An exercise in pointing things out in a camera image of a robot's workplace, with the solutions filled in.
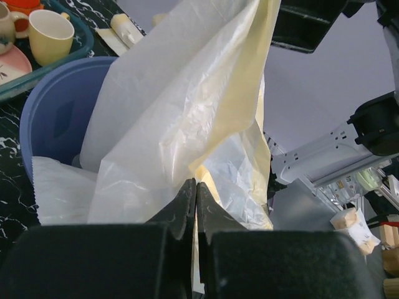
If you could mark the pale yellow mug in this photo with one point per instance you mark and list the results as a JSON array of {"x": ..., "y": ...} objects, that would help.
[{"x": 51, "y": 36}]

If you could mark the roll of cream trash bags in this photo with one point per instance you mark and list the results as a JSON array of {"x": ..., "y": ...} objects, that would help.
[{"x": 122, "y": 34}]

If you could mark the cream pink floral plate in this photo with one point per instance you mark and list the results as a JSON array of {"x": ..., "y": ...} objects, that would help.
[{"x": 14, "y": 64}]

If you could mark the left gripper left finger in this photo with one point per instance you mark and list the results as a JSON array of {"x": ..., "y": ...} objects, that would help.
[{"x": 149, "y": 260}]

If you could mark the beige brown ceramic mug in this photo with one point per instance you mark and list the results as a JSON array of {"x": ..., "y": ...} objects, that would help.
[{"x": 8, "y": 31}]

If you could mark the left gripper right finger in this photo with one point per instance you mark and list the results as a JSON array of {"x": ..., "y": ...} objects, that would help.
[{"x": 239, "y": 263}]

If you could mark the cream translucent trash bag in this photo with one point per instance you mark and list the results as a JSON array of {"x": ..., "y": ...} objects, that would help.
[{"x": 185, "y": 102}]

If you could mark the blue trash bin yellow rim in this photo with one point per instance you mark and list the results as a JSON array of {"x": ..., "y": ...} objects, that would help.
[{"x": 58, "y": 109}]

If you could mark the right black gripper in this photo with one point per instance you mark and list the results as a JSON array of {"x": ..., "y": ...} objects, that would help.
[{"x": 302, "y": 24}]

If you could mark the cream wrapped package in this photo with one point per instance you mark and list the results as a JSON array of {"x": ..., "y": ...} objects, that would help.
[{"x": 352, "y": 223}]

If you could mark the orange cup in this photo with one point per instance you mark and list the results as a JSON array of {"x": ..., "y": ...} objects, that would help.
[{"x": 26, "y": 7}]

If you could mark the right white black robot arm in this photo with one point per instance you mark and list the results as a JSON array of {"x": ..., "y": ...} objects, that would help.
[{"x": 332, "y": 104}]

